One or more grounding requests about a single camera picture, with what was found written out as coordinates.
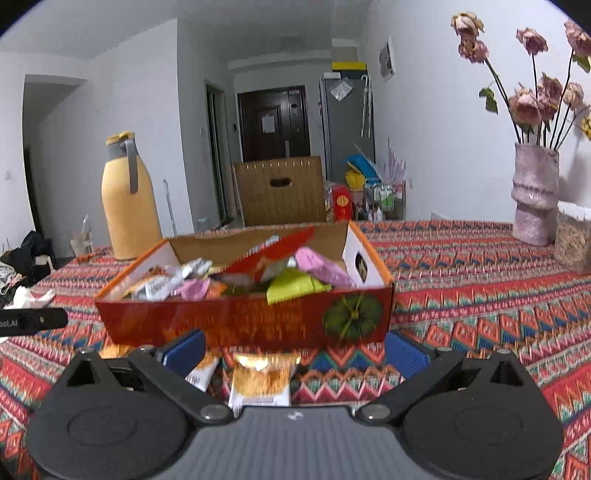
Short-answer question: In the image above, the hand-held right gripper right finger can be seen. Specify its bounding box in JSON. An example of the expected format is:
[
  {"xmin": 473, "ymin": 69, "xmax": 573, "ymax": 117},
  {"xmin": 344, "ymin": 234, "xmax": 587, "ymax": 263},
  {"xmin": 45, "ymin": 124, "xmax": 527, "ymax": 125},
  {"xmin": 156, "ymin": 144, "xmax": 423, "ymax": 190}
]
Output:
[{"xmin": 358, "ymin": 330, "xmax": 526, "ymax": 426}]

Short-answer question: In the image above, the orange white snack packet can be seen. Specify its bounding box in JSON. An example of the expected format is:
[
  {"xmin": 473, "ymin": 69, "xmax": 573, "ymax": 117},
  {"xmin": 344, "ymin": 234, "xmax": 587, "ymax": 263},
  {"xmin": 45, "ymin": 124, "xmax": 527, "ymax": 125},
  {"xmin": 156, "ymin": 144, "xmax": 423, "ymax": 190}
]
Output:
[
  {"xmin": 228, "ymin": 354, "xmax": 296, "ymax": 408},
  {"xmin": 186, "ymin": 353, "xmax": 220, "ymax": 392}
]

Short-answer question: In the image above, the red gift box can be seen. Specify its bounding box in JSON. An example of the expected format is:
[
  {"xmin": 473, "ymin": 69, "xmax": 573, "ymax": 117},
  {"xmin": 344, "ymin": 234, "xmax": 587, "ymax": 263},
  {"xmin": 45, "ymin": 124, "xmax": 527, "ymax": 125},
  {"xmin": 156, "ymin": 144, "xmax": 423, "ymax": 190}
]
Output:
[{"xmin": 332, "ymin": 186, "xmax": 354, "ymax": 220}]

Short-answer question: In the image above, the light clothes pile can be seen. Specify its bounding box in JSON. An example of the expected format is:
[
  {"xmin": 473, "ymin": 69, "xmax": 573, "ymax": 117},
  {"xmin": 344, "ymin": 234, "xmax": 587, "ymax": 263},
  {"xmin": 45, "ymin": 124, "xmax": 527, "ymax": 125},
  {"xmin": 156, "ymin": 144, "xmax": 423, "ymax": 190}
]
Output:
[{"xmin": 0, "ymin": 263, "xmax": 24, "ymax": 296}]

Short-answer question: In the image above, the red snack packet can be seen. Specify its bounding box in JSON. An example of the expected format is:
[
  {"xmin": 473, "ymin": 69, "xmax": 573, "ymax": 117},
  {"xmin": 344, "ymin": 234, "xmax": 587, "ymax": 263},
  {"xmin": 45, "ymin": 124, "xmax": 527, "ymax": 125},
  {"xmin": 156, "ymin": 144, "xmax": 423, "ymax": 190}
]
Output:
[{"xmin": 222, "ymin": 226, "xmax": 317, "ymax": 280}]

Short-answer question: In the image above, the white umbrella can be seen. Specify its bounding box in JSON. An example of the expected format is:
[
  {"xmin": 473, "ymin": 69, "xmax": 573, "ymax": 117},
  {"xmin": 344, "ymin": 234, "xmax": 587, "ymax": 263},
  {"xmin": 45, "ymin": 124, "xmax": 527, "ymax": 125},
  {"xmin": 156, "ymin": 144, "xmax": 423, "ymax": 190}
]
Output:
[{"xmin": 360, "ymin": 76, "xmax": 374, "ymax": 138}]

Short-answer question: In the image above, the dark brown door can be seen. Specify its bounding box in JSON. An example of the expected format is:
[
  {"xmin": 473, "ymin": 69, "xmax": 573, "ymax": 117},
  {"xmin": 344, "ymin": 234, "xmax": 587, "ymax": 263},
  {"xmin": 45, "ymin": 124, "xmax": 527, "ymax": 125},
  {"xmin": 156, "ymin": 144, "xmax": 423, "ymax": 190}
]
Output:
[{"xmin": 238, "ymin": 86, "xmax": 311, "ymax": 162}]

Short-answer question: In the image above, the green white snack packet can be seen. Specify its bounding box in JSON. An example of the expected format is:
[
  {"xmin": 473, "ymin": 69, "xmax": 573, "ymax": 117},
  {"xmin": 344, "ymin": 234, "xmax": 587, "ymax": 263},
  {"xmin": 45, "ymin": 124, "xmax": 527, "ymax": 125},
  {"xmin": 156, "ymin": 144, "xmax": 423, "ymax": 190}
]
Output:
[{"xmin": 267, "ymin": 269, "xmax": 332, "ymax": 305}]

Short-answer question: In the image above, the bunch of dried pink roses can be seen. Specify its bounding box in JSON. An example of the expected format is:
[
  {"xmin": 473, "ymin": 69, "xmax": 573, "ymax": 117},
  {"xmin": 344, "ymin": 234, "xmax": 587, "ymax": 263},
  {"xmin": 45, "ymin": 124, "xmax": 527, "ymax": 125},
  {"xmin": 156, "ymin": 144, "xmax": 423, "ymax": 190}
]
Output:
[{"xmin": 450, "ymin": 11, "xmax": 591, "ymax": 151}]

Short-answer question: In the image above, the grey refrigerator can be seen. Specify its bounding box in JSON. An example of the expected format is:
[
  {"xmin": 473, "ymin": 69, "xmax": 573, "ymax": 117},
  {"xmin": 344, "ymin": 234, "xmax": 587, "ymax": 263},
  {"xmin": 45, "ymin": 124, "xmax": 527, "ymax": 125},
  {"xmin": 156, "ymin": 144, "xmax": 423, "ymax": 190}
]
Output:
[{"xmin": 320, "ymin": 74, "xmax": 376, "ymax": 185}]

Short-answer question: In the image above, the white cloth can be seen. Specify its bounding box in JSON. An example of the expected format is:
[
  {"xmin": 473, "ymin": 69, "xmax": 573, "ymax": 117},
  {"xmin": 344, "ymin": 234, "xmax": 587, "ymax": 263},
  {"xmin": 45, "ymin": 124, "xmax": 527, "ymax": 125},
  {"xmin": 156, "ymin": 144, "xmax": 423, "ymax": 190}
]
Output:
[{"xmin": 9, "ymin": 286, "xmax": 56, "ymax": 310}]

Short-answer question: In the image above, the red cardboard box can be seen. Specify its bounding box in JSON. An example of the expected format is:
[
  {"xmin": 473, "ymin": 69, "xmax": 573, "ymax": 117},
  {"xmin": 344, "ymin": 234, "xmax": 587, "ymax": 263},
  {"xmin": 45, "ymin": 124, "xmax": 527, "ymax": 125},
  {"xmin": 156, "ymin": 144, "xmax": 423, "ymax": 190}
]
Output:
[{"xmin": 95, "ymin": 222, "xmax": 395, "ymax": 347}]

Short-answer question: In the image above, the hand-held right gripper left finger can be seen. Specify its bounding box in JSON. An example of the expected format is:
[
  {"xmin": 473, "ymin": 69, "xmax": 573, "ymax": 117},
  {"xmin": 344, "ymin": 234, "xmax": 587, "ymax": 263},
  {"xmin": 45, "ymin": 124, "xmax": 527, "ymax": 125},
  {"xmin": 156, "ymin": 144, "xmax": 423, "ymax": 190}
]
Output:
[{"xmin": 67, "ymin": 329, "xmax": 234, "ymax": 426}]

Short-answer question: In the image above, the pink ceramic vase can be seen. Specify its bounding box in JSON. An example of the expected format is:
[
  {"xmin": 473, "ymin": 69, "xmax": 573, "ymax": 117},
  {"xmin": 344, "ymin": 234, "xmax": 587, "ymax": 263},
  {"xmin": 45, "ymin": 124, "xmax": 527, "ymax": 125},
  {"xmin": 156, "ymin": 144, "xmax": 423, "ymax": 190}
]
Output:
[{"xmin": 512, "ymin": 143, "xmax": 560, "ymax": 246}]

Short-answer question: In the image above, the patterned red tablecloth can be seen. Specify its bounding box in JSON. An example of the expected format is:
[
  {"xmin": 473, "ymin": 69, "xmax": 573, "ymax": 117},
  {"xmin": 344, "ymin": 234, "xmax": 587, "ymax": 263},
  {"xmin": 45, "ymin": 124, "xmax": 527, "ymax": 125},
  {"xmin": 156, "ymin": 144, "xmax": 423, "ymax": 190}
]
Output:
[{"xmin": 0, "ymin": 219, "xmax": 591, "ymax": 480}]

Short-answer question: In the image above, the wooden chair back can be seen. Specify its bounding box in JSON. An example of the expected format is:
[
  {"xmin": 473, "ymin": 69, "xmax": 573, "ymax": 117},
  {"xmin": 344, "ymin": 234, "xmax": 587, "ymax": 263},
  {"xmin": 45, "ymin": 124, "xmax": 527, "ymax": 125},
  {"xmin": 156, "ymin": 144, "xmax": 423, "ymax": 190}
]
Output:
[{"xmin": 232, "ymin": 156, "xmax": 328, "ymax": 227}]

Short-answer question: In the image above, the clear seed container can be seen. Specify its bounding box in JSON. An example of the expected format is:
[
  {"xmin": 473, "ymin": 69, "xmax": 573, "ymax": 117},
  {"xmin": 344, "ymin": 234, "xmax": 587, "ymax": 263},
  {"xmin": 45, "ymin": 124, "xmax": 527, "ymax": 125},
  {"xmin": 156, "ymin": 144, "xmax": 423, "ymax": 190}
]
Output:
[{"xmin": 553, "ymin": 200, "xmax": 591, "ymax": 273}]

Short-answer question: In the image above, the wire storage cart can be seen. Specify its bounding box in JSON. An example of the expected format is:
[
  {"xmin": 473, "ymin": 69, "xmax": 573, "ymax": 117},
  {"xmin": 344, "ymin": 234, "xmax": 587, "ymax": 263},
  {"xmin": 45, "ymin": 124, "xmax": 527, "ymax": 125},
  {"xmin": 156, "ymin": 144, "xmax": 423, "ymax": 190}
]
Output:
[{"xmin": 365, "ymin": 181, "xmax": 407, "ymax": 221}]

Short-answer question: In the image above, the blue plastic item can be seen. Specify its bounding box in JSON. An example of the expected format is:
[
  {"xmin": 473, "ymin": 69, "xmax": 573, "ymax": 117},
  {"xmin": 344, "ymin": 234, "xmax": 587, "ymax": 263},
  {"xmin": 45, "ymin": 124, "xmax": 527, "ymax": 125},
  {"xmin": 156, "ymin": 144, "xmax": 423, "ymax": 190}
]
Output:
[{"xmin": 346, "ymin": 156, "xmax": 377, "ymax": 178}]

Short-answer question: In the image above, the glass cup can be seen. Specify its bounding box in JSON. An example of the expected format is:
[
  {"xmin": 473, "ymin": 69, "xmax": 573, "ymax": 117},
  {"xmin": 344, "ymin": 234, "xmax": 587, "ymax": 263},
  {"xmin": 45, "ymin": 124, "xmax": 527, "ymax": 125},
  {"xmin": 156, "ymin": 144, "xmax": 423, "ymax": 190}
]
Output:
[{"xmin": 69, "ymin": 215, "xmax": 95, "ymax": 257}]

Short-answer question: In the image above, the dark clothes pile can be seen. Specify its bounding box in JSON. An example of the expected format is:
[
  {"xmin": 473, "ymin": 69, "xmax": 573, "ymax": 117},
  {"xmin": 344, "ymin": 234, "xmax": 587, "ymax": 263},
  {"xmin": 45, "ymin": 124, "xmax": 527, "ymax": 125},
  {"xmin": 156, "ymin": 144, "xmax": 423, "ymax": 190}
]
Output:
[{"xmin": 2, "ymin": 231, "xmax": 56, "ymax": 282}]

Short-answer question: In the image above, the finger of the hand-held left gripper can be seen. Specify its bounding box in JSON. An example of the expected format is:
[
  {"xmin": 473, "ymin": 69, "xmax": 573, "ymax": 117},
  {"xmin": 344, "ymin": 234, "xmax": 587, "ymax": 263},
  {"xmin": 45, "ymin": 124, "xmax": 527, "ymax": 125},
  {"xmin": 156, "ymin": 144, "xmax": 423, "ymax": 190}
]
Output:
[{"xmin": 21, "ymin": 308, "xmax": 69, "ymax": 333}]

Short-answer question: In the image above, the yellow thermos jug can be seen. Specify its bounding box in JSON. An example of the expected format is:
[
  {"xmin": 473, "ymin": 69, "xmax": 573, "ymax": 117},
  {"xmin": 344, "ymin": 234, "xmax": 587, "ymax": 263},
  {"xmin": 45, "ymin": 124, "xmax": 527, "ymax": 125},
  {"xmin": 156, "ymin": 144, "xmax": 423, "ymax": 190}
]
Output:
[{"xmin": 102, "ymin": 132, "xmax": 162, "ymax": 260}]

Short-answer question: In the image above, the pink snack packet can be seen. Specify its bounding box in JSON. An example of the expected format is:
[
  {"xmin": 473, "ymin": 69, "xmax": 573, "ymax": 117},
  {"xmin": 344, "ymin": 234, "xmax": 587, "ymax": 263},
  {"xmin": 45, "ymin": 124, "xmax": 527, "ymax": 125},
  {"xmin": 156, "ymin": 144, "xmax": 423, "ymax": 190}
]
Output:
[
  {"xmin": 177, "ymin": 279, "xmax": 212, "ymax": 301},
  {"xmin": 294, "ymin": 247, "xmax": 357, "ymax": 291}
]

